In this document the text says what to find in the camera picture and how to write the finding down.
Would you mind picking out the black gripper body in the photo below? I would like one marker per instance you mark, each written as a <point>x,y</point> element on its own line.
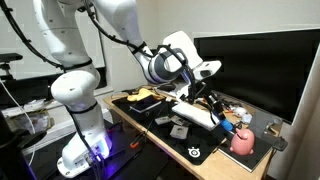
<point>200,90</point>

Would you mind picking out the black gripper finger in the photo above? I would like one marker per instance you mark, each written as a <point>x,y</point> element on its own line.
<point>219,111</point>

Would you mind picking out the blue cylindrical object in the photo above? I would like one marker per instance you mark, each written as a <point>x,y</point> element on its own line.
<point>225,123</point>

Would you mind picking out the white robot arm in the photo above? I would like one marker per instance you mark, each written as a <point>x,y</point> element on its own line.
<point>74,89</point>

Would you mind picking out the white round figurine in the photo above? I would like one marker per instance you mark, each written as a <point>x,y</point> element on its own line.
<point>240,111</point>

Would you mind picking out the white keyboard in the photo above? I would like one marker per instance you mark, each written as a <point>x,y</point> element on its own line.
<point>200,117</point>

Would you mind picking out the large black desk mat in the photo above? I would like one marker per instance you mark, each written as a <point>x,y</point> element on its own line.
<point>190,131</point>

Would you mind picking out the pink pig toy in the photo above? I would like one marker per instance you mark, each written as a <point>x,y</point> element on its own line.
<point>242,142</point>

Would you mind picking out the small white device box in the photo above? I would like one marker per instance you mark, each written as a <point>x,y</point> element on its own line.
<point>162,120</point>

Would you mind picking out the white AirTag box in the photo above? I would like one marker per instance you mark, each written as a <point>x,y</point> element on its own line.
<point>179,132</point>

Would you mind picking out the yellow cloth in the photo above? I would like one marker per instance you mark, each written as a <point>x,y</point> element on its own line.
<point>142,93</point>

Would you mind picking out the right black monitor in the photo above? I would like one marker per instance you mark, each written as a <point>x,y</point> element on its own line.
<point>266,70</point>

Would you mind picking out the wooden desk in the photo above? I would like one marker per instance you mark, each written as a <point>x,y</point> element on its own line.
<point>216,167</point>

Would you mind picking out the black book under pig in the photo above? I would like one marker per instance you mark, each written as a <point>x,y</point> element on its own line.
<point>251,161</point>

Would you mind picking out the orange handled clamp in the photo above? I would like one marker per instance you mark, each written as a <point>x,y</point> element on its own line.
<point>136,142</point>

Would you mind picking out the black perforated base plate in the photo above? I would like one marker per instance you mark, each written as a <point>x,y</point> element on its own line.
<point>144,162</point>

